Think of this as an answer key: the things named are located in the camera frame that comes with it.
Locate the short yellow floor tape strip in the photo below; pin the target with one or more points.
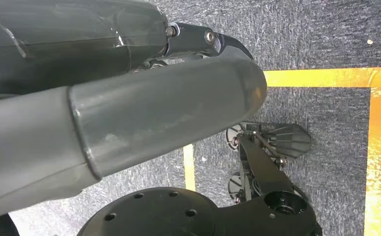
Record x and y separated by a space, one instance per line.
189 169

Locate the black ribbed robot foot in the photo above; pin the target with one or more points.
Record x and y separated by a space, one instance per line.
288 140

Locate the long yellow floor tape strip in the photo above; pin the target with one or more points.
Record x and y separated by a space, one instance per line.
324 77

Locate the wide yellow floor tape strip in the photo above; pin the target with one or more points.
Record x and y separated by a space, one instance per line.
379 156

